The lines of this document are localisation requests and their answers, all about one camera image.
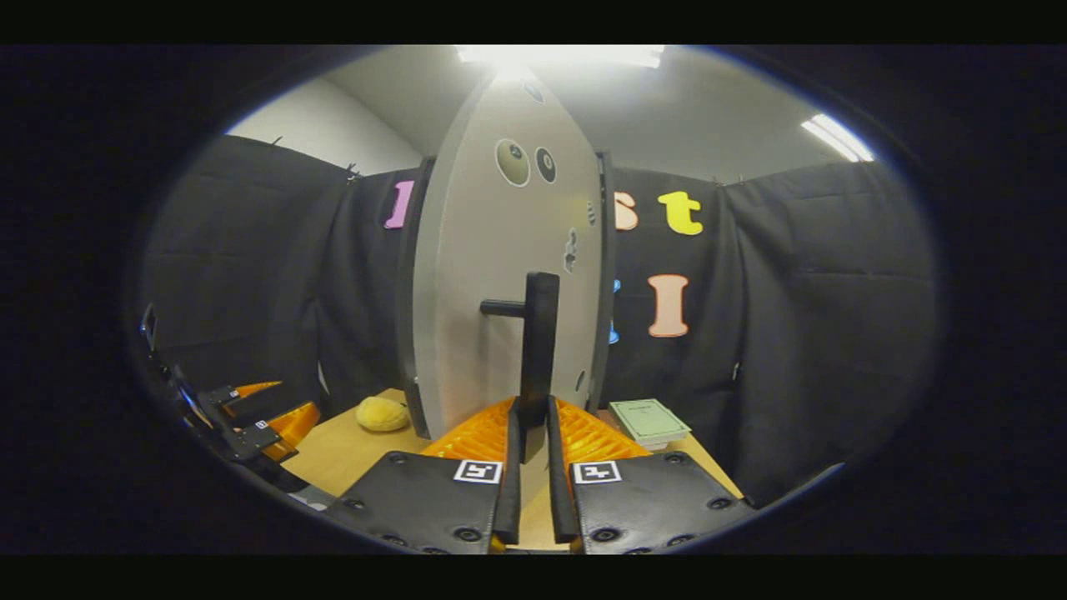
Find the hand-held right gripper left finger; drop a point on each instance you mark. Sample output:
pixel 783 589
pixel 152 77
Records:
pixel 417 500

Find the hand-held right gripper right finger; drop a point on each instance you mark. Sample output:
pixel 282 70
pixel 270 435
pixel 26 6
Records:
pixel 650 500

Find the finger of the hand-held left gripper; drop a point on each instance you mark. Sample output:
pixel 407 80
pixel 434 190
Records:
pixel 250 390
pixel 292 425

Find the grey cabinet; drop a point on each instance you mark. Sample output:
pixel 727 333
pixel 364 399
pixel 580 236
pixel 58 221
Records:
pixel 405 333

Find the grey cabinet door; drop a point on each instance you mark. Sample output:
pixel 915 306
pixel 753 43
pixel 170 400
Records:
pixel 492 275

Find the green notebook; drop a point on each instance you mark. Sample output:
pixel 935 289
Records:
pixel 648 419

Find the yellow plush toy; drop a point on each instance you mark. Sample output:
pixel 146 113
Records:
pixel 382 414

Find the black backdrop cloth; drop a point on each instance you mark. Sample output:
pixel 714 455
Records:
pixel 792 333

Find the narrow ceiling light panel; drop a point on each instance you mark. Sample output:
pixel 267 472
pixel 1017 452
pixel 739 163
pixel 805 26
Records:
pixel 838 137

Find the wide ceiling light panel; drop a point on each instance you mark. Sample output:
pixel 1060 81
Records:
pixel 558 55

